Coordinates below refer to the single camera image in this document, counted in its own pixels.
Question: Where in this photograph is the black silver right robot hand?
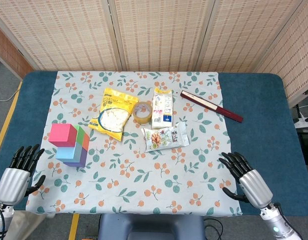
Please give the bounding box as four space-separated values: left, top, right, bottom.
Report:
218 151 274 209

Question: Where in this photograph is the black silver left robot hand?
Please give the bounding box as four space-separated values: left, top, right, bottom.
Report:
0 144 46 206

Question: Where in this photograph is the light blue foam cube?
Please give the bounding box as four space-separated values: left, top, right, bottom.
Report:
55 146 83 162

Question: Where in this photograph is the pink foam cube block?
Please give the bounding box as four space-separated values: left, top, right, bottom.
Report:
48 123 77 151

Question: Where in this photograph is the purple foam cube block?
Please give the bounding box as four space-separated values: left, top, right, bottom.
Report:
63 147 88 169

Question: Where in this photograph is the white power strip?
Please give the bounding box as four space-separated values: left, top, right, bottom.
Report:
294 116 308 129

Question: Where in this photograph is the orange foam cube block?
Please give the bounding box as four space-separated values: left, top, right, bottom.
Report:
82 133 91 152

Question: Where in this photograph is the dark red folded fan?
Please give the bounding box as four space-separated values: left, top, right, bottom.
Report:
180 90 244 124

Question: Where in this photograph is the silver peanut snack bag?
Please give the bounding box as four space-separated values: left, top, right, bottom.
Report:
141 121 191 153

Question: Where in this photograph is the floral printed tablecloth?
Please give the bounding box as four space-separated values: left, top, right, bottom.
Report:
25 70 244 216

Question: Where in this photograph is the white snack packet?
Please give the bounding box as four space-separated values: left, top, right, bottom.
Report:
151 87 174 130

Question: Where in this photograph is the yellow marshmallow bag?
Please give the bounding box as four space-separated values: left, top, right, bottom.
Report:
88 87 139 142

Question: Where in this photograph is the clear brown tape roll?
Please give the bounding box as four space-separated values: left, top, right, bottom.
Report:
132 101 154 125

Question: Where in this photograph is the woven bamboo folding screen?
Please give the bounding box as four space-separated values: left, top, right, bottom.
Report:
0 0 308 102

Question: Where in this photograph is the black floor cable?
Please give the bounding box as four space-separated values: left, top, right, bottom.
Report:
203 218 226 240

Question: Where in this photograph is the white floor cable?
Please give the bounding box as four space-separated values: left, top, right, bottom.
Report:
0 88 19 102

